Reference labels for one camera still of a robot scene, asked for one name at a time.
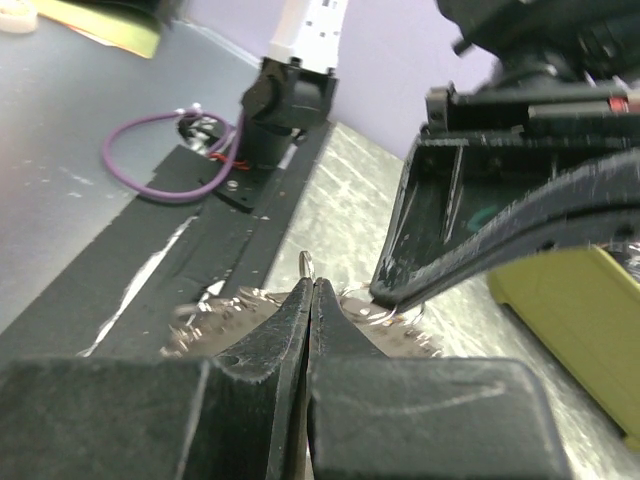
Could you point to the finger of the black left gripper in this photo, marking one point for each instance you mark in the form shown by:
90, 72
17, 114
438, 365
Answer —
447, 193

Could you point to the olive green plastic bin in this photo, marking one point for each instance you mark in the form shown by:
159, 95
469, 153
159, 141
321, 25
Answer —
583, 305

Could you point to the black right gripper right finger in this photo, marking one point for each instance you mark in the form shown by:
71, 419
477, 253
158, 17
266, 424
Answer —
372, 416

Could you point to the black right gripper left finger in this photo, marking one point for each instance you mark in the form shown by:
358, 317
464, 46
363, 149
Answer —
236, 415

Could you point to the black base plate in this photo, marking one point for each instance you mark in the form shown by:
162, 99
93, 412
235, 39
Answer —
117, 296

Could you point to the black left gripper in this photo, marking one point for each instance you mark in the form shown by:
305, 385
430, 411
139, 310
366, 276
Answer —
563, 73

